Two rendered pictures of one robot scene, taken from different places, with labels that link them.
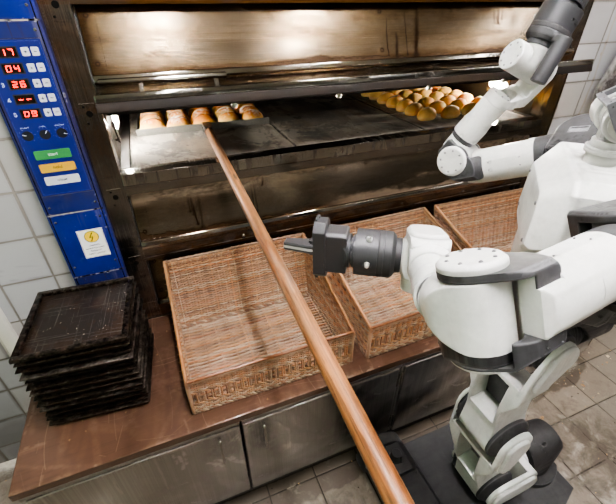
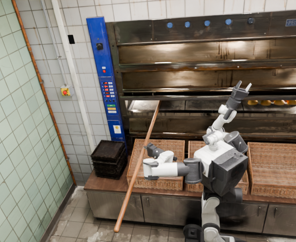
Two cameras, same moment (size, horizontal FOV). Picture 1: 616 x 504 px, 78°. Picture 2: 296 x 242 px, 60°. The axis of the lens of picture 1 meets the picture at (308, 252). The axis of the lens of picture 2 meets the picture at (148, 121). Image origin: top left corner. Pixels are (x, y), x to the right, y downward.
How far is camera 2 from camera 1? 148 cm
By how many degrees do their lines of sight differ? 30
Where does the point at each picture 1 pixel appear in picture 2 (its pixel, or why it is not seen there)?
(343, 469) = (179, 233)
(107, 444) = (106, 185)
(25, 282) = (99, 135)
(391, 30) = (220, 78)
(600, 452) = not seen: outside the picture
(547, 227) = not seen: hidden behind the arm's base
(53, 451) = (94, 182)
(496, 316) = (146, 170)
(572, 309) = (156, 172)
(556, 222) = not seen: hidden behind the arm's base
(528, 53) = (222, 110)
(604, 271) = (166, 168)
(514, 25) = (284, 76)
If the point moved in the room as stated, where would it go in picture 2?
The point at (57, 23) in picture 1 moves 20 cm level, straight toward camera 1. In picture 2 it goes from (117, 76) to (114, 84)
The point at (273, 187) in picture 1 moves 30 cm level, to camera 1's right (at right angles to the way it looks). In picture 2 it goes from (174, 122) to (201, 128)
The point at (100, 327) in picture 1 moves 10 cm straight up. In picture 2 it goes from (111, 153) to (109, 146)
